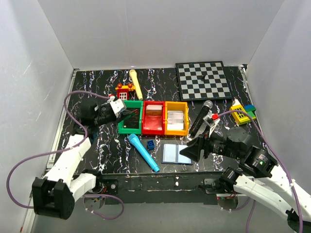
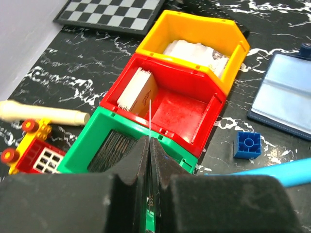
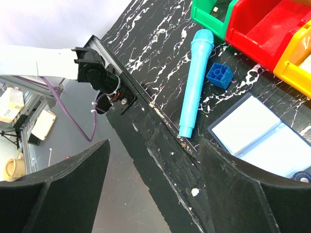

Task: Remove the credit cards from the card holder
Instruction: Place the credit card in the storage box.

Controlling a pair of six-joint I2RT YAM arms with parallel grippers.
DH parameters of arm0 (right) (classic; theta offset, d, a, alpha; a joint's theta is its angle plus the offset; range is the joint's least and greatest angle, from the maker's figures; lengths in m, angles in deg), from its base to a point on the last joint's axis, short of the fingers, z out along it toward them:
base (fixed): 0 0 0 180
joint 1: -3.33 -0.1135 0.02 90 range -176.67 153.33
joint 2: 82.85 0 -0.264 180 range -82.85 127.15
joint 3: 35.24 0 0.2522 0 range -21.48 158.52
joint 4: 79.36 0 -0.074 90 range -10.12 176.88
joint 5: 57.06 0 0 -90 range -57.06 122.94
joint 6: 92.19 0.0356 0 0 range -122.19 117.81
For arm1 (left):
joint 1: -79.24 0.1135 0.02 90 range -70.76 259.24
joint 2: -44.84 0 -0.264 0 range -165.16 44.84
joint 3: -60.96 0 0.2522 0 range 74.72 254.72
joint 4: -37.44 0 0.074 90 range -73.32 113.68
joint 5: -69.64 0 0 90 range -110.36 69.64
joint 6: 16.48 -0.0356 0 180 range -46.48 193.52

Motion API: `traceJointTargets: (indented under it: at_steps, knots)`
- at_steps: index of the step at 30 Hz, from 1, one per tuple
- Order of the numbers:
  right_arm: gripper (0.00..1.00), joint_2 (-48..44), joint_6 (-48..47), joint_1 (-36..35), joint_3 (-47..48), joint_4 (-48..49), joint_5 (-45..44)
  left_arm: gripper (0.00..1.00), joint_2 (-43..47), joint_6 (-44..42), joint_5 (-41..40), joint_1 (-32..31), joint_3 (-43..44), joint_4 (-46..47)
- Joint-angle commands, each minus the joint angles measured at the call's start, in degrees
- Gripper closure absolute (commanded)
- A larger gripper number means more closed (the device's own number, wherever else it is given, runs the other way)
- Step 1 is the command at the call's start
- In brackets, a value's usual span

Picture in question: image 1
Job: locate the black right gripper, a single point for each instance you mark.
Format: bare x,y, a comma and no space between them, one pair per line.
206,144

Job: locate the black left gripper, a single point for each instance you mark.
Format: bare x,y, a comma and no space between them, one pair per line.
119,114

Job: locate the navy blue card holder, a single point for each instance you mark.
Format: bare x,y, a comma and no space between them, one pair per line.
171,155

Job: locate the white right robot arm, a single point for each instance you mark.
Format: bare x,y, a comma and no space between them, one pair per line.
260,177

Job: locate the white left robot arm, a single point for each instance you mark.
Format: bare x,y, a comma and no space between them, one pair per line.
56,193

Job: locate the black cards in green bin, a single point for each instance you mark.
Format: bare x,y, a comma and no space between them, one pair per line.
132,122

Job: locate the cards in red bin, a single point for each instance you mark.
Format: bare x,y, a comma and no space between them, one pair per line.
153,117

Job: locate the white cards in yellow bin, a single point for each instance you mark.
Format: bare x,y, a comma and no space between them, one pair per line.
175,120

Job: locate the green plastic bin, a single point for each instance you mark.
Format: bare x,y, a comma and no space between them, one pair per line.
132,104

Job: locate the red toy brick house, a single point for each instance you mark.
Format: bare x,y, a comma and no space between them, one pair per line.
124,90

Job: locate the light blue toy microphone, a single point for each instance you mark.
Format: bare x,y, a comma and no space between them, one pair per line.
135,141

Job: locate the red plastic bin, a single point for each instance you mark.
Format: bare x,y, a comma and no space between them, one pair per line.
153,132

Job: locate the yellow plastic bin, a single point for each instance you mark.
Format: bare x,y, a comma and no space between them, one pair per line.
181,106

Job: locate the small blue toy brick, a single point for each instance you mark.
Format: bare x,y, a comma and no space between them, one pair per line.
150,145

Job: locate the cream toy microphone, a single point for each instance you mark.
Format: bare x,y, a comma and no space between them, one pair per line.
134,77

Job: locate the black toy microphone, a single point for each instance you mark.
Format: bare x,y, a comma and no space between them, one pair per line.
199,120

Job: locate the yellow green toy brick house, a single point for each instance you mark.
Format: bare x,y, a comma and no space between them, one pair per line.
241,118

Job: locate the black grey chessboard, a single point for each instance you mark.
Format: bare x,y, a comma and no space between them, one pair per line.
192,87

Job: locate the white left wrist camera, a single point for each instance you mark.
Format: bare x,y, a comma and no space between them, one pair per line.
117,105

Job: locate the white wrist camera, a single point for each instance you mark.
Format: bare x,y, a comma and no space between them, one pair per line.
117,105
211,120

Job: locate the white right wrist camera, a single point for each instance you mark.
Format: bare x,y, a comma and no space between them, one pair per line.
211,120

